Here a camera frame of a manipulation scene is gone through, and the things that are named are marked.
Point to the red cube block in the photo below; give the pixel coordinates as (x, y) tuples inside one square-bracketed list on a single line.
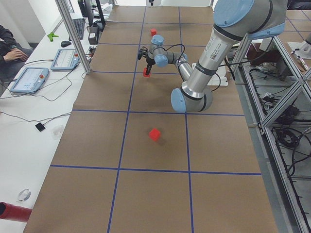
[(153, 31), (144, 73)]

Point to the red cube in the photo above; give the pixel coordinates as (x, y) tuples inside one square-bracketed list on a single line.
[(154, 134)]

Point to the person hand on desk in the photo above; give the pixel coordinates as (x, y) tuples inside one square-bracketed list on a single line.
[(15, 54)]

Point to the black power adapter box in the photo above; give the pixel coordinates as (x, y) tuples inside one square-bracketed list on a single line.
[(93, 35)]

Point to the black keyboard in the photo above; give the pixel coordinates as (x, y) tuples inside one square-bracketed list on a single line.
[(79, 24)]

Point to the black computer monitor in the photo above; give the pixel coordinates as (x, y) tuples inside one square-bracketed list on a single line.
[(87, 10)]

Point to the teach pendant tablet far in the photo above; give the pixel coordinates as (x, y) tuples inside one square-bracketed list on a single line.
[(65, 59)]

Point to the teach pendant tablet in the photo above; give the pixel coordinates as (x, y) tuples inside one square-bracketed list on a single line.
[(65, 59), (30, 80)]

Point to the black computer mouse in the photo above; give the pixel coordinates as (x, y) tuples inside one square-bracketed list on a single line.
[(65, 44)]

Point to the green plastic clamp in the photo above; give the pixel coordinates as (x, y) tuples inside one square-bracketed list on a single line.
[(51, 36)]

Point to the teach pendant tablet near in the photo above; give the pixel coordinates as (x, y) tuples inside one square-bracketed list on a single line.
[(30, 80)]

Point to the small black square pad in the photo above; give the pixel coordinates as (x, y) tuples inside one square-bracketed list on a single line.
[(40, 127)]

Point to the red cylinder bottle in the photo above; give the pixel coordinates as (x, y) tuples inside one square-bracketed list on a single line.
[(14, 213)]

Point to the aluminium frame post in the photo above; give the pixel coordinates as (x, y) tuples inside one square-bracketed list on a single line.
[(62, 7)]

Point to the aluminium frame rack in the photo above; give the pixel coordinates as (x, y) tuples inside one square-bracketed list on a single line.
[(276, 76)]

